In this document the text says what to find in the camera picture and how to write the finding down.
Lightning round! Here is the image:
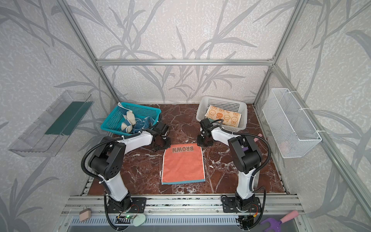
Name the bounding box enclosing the brown red bear towel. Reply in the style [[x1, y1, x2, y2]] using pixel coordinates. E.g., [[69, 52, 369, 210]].
[[161, 144, 205, 185]]

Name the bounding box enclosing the pale green oval pad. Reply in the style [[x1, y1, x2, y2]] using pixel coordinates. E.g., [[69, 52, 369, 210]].
[[132, 214, 146, 227]]

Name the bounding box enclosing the brown sponge block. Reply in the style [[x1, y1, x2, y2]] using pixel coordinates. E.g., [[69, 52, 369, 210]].
[[79, 208, 91, 222]]

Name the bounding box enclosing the blue cream Doraemon towel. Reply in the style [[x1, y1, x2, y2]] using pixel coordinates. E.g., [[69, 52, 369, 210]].
[[118, 103, 155, 134]]

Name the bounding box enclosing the white wire mesh basket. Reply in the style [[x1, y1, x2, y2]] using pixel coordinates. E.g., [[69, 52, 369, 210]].
[[262, 88, 322, 159]]

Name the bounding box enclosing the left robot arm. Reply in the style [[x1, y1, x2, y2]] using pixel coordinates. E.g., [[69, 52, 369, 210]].
[[81, 122, 171, 208]]

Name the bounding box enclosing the clear acrylic wall shelf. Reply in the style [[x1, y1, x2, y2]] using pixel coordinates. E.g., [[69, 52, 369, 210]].
[[8, 90, 94, 158]]

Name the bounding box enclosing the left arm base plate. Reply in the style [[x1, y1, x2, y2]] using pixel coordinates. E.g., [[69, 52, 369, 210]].
[[106, 197, 147, 214]]

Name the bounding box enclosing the teal plastic basket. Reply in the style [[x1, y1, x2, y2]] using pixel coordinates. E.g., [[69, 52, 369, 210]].
[[100, 102, 161, 136]]

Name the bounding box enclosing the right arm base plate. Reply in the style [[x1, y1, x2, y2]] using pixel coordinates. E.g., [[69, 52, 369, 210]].
[[221, 194, 262, 214]]

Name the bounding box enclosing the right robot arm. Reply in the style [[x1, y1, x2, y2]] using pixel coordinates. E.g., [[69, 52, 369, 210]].
[[197, 119, 271, 208]]

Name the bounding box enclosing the white plastic basket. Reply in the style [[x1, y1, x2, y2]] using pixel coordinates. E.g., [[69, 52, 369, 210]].
[[196, 96, 248, 132]]

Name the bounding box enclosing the orange bunny pattern towel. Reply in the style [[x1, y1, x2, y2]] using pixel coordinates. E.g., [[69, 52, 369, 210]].
[[205, 105, 242, 127]]

